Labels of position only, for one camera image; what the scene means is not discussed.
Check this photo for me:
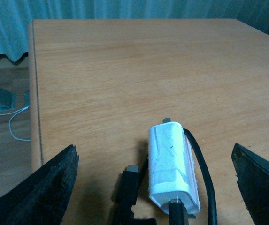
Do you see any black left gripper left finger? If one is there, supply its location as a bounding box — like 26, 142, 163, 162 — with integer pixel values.
0, 145, 79, 225

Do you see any white power charger block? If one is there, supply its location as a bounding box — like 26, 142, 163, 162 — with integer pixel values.
148, 118, 201, 214

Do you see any white cable on floor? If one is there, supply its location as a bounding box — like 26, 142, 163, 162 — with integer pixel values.
0, 90, 31, 142

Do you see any wooden nightstand cabinet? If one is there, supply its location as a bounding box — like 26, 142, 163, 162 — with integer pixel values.
28, 19, 269, 225

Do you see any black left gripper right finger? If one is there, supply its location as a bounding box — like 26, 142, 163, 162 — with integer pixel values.
231, 143, 269, 225

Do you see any black charger cable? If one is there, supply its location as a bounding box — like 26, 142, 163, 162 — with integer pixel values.
110, 128, 217, 225

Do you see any grey floor socket box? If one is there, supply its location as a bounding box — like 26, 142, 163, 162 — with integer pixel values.
0, 87, 17, 111

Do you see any light green curtain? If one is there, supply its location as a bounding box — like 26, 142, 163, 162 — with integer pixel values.
0, 0, 269, 63

